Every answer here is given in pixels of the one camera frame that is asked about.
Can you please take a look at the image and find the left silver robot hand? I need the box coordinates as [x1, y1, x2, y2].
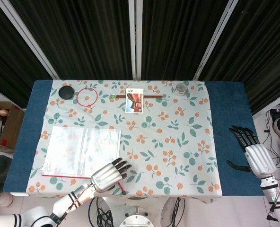
[90, 157, 132, 192]

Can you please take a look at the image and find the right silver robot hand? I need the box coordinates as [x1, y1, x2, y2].
[226, 125, 277, 178]

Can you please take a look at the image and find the clear mesh zipper pouch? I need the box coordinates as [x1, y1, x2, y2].
[41, 126, 126, 192]

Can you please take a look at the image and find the silver robot base column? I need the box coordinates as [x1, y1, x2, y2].
[99, 197, 169, 227]

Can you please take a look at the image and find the floral tablecloth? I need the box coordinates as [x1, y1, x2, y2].
[26, 79, 223, 204]

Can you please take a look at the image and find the blue table cover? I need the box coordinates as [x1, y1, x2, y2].
[3, 79, 265, 197]

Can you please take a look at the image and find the postcard with red building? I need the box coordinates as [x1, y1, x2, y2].
[125, 87, 144, 114]

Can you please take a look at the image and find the black round lid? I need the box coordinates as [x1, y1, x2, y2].
[58, 86, 75, 100]

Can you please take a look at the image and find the brown wooden stick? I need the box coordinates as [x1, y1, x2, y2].
[115, 94, 163, 98]

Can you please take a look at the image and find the small clear jar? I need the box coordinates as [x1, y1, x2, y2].
[175, 82, 189, 96]

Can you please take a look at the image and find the white shoe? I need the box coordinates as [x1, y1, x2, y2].
[0, 191, 13, 207]

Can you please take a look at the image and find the cardboard box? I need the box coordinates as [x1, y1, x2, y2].
[0, 101, 26, 153]

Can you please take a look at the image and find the black pleated curtain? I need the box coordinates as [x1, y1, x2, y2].
[0, 0, 280, 116]

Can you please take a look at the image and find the black floor cable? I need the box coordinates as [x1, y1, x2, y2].
[87, 196, 118, 227]
[164, 197, 186, 227]
[262, 100, 280, 167]

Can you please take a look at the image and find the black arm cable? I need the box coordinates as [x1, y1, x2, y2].
[267, 189, 280, 222]

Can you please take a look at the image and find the red ring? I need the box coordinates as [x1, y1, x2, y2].
[76, 87, 99, 107]

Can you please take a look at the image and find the white metal frame post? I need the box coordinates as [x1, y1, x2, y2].
[127, 0, 143, 80]
[0, 0, 61, 80]
[192, 0, 240, 80]

